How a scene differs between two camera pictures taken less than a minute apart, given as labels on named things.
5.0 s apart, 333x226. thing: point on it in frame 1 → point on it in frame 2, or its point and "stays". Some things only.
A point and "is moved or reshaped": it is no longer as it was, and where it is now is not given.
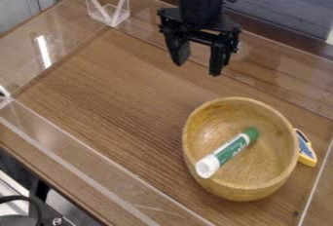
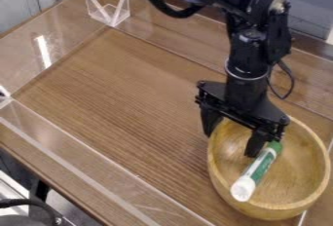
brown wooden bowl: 214,124 is moved or reshaped
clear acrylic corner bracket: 109,14 stays
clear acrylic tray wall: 78,176 stays
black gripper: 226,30 → 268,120
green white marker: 209,165 → 244,186
